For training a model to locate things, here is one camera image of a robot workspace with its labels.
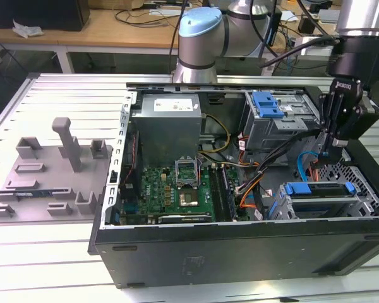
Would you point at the hard disk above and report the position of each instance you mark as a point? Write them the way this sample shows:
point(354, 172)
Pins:
point(298, 188)

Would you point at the large black box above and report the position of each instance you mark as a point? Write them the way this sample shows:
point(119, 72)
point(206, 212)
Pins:
point(50, 15)

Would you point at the wooden desk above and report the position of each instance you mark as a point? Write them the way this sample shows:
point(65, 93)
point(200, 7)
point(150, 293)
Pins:
point(113, 34)

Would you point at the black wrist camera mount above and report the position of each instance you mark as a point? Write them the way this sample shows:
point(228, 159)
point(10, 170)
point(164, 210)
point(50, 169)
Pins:
point(366, 126)

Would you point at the grey parts rack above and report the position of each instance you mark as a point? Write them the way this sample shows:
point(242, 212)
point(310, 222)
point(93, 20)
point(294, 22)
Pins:
point(50, 183)

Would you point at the crumpled white paper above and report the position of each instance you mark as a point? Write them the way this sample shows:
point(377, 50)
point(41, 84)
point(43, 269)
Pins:
point(26, 31)

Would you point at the silver power supply unit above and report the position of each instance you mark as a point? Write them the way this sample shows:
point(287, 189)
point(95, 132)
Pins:
point(164, 135)

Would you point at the small black cube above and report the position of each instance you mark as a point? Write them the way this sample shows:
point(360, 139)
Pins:
point(307, 25)

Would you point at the RAM stick with chips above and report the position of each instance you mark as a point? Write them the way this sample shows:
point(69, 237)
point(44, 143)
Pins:
point(229, 195)

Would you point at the green motherboard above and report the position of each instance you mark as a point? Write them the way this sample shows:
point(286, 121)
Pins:
point(158, 189)

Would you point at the black graphics card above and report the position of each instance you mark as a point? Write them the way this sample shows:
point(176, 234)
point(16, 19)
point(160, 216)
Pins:
point(183, 219)

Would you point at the blue plastic drive clip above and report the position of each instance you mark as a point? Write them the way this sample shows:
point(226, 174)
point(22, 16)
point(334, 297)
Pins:
point(265, 110)

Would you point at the silver disk bay cage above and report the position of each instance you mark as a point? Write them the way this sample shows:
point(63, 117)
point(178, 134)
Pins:
point(363, 208)

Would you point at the blue-black spare RAM stick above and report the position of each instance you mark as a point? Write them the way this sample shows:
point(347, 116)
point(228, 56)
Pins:
point(25, 194)

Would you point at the black case fan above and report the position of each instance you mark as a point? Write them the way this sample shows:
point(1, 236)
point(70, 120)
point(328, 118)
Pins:
point(126, 192)

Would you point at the black open PC case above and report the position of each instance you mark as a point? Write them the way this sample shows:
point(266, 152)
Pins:
point(240, 252)

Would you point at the black desktop box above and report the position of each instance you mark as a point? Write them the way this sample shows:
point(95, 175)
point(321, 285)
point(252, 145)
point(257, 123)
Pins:
point(276, 28)

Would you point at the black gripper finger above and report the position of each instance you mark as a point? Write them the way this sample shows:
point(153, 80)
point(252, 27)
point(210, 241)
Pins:
point(327, 120)
point(345, 123)

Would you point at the silver optical drive cage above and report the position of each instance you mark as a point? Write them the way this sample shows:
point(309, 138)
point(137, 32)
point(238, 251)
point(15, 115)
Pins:
point(265, 132)

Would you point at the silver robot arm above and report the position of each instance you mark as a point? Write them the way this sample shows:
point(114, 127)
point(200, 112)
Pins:
point(196, 44)

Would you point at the grey flat box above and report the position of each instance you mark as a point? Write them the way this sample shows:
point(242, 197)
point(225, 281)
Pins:
point(327, 16)

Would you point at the CPU socket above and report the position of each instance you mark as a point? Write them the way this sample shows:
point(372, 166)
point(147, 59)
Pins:
point(188, 199)

